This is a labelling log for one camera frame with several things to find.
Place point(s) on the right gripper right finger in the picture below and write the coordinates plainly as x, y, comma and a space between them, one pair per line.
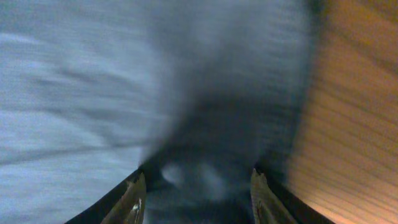
272, 203

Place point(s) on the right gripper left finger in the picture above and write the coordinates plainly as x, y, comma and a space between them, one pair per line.
124, 204

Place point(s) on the dark blue garment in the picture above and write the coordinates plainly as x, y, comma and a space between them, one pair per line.
194, 93

